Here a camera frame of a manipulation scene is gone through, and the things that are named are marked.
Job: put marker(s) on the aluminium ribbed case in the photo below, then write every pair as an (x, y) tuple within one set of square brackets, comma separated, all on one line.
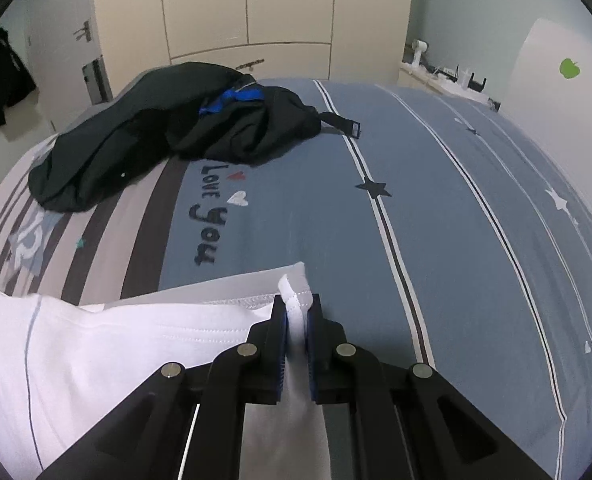
[(97, 80)]

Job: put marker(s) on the dark navy jacket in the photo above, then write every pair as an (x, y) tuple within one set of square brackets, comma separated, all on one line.
[(101, 160)]

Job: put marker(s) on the white sports jacket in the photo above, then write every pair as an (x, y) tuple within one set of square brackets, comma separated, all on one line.
[(101, 350)]

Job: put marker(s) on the white door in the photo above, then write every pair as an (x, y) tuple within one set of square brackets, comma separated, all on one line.
[(56, 20)]

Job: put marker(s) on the small white desk fan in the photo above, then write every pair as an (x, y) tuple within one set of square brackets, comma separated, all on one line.
[(418, 52)]

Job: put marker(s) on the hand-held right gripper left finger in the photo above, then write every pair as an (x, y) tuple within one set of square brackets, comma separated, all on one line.
[(281, 355)]

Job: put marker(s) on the green apple sticker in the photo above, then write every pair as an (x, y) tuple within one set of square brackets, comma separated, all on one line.
[(569, 68)]

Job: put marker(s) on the black jacket with blue lining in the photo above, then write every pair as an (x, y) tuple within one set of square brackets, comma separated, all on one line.
[(256, 130)]

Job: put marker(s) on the cream wardrobe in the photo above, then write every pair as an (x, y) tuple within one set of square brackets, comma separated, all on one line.
[(276, 0)]

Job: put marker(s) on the small black device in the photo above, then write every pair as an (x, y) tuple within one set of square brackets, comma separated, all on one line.
[(477, 82)]

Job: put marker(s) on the bed with striped star sheet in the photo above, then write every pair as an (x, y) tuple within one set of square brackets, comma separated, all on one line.
[(451, 260)]

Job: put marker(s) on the white nightstand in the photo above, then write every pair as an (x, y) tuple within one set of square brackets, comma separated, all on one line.
[(426, 80)]

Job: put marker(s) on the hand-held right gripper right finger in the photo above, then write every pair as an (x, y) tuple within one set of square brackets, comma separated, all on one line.
[(312, 355)]

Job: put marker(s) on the black hanging jacket white stripes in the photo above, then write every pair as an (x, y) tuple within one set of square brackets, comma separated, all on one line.
[(1, 80)]

